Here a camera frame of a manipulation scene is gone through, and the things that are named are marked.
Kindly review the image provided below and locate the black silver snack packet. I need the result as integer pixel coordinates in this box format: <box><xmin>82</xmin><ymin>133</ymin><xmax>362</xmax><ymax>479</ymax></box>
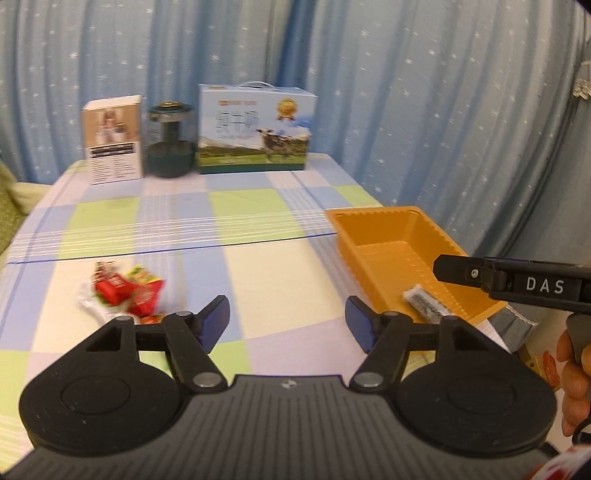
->
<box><xmin>403</xmin><ymin>284</ymin><xmax>452</xmax><ymax>324</ymax></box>

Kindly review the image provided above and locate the person's right hand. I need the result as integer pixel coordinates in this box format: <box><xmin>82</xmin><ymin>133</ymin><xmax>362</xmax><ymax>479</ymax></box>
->
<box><xmin>556</xmin><ymin>331</ymin><xmax>591</xmax><ymax>437</ymax></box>

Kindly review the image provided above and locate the red wrapped snack packet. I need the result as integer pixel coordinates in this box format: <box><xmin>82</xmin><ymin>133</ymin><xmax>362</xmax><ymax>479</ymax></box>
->
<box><xmin>127</xmin><ymin>265</ymin><xmax>164</xmax><ymax>324</ymax></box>

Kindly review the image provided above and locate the orange plastic tray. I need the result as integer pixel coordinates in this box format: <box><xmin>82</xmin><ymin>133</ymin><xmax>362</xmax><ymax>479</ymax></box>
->
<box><xmin>325</xmin><ymin>206</ymin><xmax>506</xmax><ymax>325</ymax></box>

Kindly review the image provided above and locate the red square snack packet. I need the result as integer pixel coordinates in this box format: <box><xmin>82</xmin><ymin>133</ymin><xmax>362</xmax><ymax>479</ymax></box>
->
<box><xmin>91</xmin><ymin>262</ymin><xmax>137</xmax><ymax>306</ymax></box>

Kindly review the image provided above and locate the silver foil pouch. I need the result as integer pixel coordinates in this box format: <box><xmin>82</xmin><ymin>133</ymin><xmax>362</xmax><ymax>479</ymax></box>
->
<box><xmin>77</xmin><ymin>281</ymin><xmax>120</xmax><ymax>325</ymax></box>

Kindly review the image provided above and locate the plaid tablecloth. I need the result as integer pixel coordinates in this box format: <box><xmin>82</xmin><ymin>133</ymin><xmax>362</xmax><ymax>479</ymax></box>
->
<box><xmin>0</xmin><ymin>152</ymin><xmax>539</xmax><ymax>471</ymax></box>

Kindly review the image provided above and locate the blue star curtain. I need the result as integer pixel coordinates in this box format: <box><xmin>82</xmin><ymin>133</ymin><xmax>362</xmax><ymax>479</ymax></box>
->
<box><xmin>1</xmin><ymin>1</ymin><xmax>590</xmax><ymax>263</ymax></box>

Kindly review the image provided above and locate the dark green glass jar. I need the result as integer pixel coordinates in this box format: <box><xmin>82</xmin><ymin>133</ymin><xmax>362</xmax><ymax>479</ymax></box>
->
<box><xmin>147</xmin><ymin>101</ymin><xmax>195</xmax><ymax>179</ymax></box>

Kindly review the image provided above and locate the blue milk carton box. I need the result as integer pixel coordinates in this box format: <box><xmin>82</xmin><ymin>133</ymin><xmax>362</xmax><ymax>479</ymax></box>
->
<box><xmin>195</xmin><ymin>82</ymin><xmax>317</xmax><ymax>173</ymax></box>

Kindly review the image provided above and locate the green chevron cushion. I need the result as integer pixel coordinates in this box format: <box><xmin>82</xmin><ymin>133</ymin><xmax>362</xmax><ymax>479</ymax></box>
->
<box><xmin>0</xmin><ymin>162</ymin><xmax>26</xmax><ymax>254</ymax></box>

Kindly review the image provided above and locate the white product box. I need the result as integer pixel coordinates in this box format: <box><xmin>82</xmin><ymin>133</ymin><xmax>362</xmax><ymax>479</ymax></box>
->
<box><xmin>81</xmin><ymin>95</ymin><xmax>142</xmax><ymax>185</ymax></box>

